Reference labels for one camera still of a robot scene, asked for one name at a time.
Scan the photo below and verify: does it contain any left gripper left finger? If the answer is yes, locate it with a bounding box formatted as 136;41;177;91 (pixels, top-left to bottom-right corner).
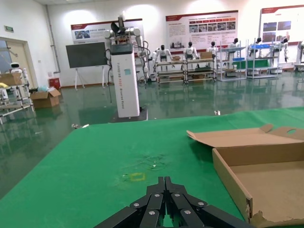
94;176;166;228

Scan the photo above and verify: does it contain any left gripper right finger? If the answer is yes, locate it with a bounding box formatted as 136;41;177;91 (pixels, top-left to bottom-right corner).
165;176;255;228

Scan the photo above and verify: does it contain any cardboard box with torn rim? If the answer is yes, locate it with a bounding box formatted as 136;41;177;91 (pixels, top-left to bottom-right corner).
186;123;304;225

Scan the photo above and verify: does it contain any open cardboard box on floor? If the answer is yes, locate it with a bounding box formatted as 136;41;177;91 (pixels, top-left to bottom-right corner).
30;88;62;109

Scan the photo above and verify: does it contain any cardboard box on rack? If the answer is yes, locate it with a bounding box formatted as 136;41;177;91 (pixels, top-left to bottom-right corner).
0;72;23;86

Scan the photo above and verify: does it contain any yellow tape square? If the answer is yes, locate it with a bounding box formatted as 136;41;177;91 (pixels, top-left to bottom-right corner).
129;172;146;183

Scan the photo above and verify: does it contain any clear tape residue patch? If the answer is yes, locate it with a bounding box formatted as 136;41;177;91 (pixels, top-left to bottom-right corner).
135;153;170;172

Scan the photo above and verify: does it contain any white humanoid robot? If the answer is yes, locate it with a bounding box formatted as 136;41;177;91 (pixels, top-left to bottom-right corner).
249;37;264;58
152;44;173;65
206;40;219;58
183;41;200;60
227;37;241;60
277;36;291;64

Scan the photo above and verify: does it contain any white shelf rack green panel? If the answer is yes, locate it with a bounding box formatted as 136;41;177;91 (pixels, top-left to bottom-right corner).
245;38;284;79

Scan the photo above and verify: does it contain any black display on stand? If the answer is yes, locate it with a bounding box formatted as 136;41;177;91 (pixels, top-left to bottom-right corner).
65;41;108;91

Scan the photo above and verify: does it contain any white pipe rack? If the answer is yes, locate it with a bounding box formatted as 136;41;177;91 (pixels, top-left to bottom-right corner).
0;71;37;124

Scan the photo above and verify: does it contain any wide red header info poster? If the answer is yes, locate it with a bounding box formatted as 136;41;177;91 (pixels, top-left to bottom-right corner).
165;9;239;52

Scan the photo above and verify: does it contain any info poster with robot photos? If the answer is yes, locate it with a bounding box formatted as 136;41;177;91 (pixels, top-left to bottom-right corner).
70;18;144;46

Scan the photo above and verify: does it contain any small round-headed white robot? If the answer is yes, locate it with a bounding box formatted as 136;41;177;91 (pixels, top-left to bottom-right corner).
9;62;29;83

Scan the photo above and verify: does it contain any beige door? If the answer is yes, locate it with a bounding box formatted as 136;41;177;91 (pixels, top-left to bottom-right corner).
0;37;37;89

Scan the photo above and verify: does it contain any info poster with dark photos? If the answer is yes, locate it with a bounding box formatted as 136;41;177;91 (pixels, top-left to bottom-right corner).
258;4;304;46

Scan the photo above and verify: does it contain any pipe frame workbench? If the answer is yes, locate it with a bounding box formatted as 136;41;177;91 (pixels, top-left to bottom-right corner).
184;57;217;83
153;60;186;84

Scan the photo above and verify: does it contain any white wall pipe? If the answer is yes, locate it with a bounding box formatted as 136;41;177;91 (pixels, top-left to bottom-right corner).
44;4;60;75

